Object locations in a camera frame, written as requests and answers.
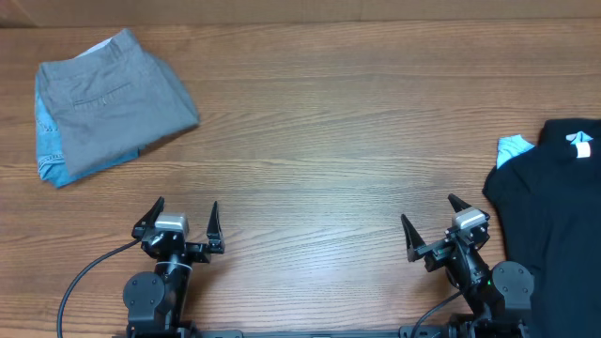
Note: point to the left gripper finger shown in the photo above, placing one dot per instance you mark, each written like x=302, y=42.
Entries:
x=214, y=231
x=148, y=220

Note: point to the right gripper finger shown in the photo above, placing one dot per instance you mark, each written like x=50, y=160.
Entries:
x=458, y=204
x=414, y=242

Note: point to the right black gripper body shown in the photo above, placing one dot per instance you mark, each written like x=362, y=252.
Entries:
x=437, y=254

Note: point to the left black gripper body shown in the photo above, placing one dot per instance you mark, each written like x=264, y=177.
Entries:
x=195, y=252

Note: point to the black t-shirt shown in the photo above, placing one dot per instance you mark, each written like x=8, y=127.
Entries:
x=548, y=202

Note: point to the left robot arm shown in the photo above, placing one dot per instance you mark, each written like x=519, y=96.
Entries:
x=156, y=299

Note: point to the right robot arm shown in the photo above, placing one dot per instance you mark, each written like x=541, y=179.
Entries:
x=499, y=297

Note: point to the light blue t-shirt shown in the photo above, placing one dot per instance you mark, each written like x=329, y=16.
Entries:
x=510, y=147

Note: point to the blue denim folded garment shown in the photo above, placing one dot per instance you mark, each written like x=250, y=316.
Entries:
x=50, y=158

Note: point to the grey folded shorts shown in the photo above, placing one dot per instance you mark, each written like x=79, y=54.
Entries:
x=112, y=101

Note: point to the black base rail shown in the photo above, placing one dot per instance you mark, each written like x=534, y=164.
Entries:
x=305, y=334

